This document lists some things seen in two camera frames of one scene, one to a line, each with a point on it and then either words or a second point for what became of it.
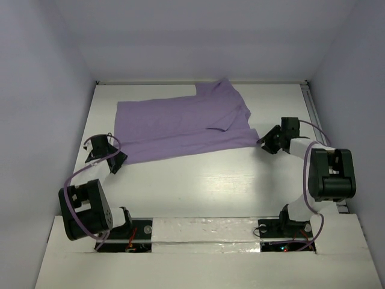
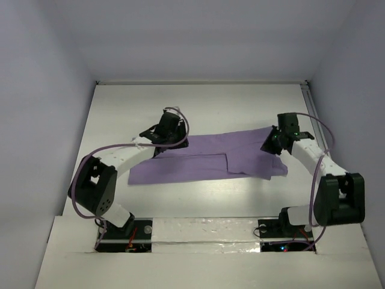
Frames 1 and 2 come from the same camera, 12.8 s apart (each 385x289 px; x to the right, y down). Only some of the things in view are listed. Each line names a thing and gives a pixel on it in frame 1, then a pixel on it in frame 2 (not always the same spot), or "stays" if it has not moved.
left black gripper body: x=115 y=159 → x=176 y=140
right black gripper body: x=271 y=139 stays
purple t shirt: x=216 y=118 → x=239 y=153
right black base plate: x=278 y=230 stays
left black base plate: x=135 y=237 stays
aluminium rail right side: x=342 y=206 stays
